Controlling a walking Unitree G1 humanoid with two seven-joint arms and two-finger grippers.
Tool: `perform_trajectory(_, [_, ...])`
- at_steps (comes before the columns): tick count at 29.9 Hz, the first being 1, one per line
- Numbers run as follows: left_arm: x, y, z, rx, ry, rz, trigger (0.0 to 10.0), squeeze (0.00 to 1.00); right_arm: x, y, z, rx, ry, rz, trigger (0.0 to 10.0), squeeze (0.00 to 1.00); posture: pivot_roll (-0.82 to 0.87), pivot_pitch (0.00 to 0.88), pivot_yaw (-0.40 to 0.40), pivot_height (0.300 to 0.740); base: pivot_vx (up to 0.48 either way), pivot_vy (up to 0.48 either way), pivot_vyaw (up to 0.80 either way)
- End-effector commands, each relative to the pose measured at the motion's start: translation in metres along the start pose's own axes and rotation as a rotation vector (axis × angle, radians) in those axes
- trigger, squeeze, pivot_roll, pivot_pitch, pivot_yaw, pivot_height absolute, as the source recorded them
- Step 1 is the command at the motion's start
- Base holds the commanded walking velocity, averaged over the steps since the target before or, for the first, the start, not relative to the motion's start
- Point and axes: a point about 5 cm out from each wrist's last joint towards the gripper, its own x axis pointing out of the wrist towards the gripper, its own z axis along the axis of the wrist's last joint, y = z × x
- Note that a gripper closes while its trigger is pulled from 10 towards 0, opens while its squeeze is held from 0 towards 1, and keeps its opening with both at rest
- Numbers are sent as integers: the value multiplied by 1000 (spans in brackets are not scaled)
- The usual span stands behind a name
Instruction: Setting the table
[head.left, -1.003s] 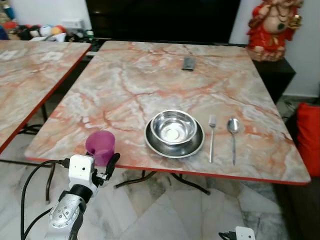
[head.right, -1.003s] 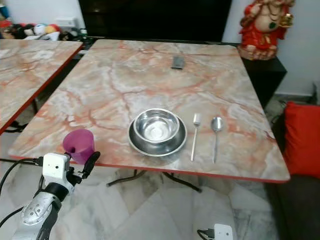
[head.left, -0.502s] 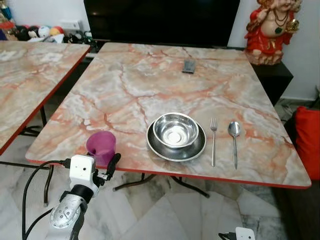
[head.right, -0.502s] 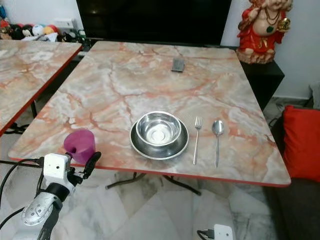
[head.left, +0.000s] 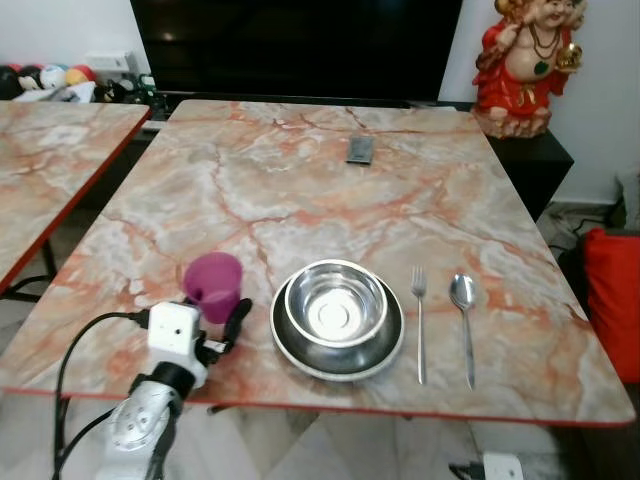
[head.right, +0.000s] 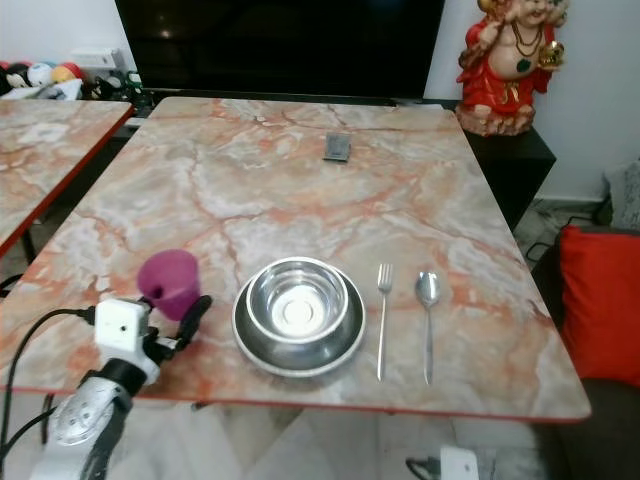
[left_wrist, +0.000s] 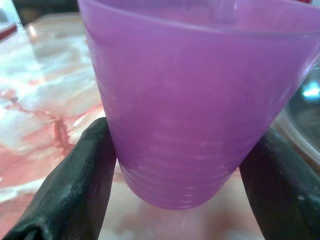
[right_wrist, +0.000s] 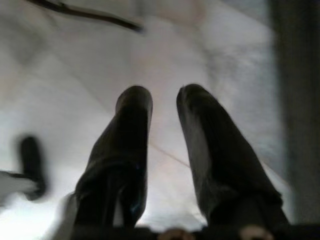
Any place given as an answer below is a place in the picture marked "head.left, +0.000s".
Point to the steel fork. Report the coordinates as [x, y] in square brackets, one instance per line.
[420, 330]

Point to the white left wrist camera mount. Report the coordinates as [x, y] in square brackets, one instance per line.
[172, 332]

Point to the red cushion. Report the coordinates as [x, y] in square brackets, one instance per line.
[612, 300]

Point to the steel spoon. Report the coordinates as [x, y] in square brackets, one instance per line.
[463, 292]

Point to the black television screen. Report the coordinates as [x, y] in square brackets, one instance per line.
[300, 45]

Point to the red laughing Buddha statue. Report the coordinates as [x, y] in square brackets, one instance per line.
[520, 80]

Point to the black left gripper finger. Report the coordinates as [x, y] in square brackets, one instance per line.
[240, 322]

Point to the steel bowl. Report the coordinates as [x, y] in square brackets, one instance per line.
[335, 305]

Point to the steel plate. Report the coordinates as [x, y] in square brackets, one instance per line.
[335, 362]

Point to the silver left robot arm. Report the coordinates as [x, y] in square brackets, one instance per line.
[140, 425]

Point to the red yellow plush toy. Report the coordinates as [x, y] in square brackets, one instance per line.
[80, 82]

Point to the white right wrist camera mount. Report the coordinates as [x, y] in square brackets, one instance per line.
[502, 467]

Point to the black side cabinet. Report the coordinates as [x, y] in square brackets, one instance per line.
[535, 165]

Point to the purple plastic cup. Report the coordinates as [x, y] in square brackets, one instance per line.
[215, 280]

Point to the white wall box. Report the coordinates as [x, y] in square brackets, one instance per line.
[108, 62]

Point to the black table leg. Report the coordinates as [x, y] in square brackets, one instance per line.
[47, 268]

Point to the black plush toy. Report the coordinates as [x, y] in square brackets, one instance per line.
[12, 82]

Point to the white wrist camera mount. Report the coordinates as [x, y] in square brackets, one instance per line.
[172, 332]
[502, 467]

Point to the small dark rectangular device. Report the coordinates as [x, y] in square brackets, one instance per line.
[360, 151]

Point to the white blue plush toy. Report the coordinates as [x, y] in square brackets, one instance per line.
[52, 77]

